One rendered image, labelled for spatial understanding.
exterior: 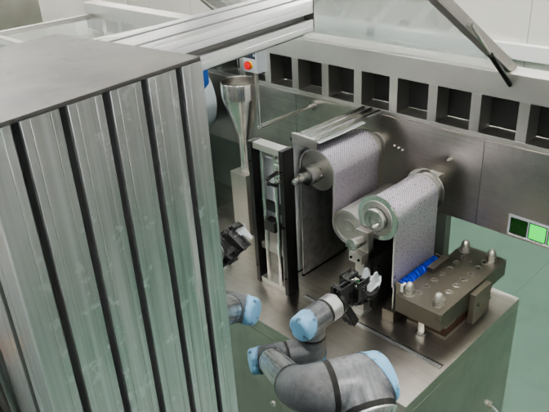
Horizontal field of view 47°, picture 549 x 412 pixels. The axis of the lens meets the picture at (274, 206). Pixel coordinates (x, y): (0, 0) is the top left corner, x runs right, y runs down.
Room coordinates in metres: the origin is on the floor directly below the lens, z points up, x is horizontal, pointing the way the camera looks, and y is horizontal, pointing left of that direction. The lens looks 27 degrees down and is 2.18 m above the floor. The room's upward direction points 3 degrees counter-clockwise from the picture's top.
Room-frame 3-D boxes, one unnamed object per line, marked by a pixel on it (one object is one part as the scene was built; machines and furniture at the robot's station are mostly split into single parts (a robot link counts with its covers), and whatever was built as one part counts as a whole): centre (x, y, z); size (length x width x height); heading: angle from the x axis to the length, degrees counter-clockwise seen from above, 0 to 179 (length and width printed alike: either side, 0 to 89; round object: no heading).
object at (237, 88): (2.28, 0.10, 1.50); 0.14 x 0.14 x 0.06
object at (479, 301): (1.61, -0.63, 0.96); 0.10 x 0.03 x 0.11; 134
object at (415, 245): (1.72, -0.44, 1.11); 0.23 x 0.01 x 0.18; 134
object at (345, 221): (1.86, -0.32, 1.17); 0.26 x 0.12 x 0.12; 134
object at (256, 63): (2.11, 0.04, 1.66); 0.07 x 0.07 x 0.10; 43
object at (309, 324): (1.38, -0.08, 1.11); 0.11 x 0.08 x 0.09; 134
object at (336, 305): (1.44, -0.14, 1.11); 0.08 x 0.05 x 0.08; 44
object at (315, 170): (1.85, -0.13, 1.33); 0.06 x 0.06 x 0.06; 44
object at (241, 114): (2.28, 0.10, 1.18); 0.14 x 0.14 x 0.57
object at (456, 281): (1.67, -0.56, 1.00); 0.40 x 0.16 x 0.06; 134
